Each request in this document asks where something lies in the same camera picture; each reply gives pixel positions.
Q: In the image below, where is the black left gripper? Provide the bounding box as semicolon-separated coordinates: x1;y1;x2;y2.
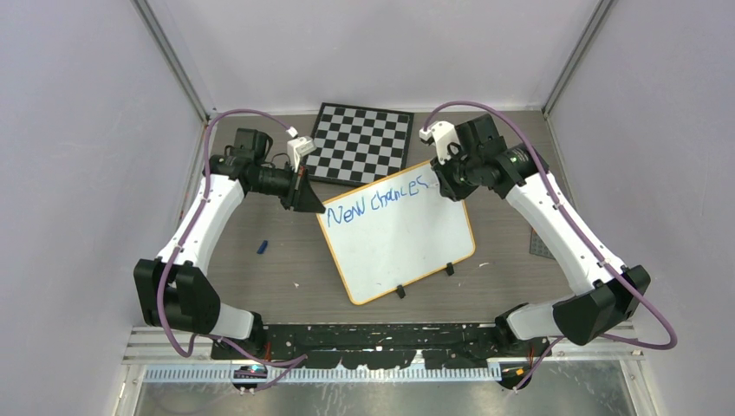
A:
251;160;326;213

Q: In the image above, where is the blue marker cap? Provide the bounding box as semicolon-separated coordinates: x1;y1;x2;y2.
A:
257;240;269;255

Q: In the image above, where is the yellow framed whiteboard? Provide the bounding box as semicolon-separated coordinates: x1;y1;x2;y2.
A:
316;162;476;305

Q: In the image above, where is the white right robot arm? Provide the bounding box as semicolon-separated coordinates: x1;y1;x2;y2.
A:
420;114;651;356

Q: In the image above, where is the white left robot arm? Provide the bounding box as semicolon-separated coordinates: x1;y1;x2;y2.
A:
133;128;325;359

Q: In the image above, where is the black white chessboard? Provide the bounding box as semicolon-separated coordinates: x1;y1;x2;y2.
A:
305;102;414;186

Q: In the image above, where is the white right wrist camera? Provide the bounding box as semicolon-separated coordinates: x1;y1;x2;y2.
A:
419;121;461;165

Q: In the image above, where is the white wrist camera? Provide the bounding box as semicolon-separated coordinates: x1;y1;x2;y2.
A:
286;127;316;172
419;121;461;165

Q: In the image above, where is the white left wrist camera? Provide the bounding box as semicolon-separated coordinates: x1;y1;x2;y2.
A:
286;127;316;172

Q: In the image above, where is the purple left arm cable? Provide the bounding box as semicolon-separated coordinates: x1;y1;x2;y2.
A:
156;109;312;393

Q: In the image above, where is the white toothed cable rail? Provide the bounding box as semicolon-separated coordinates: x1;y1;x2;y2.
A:
143;363;502;384

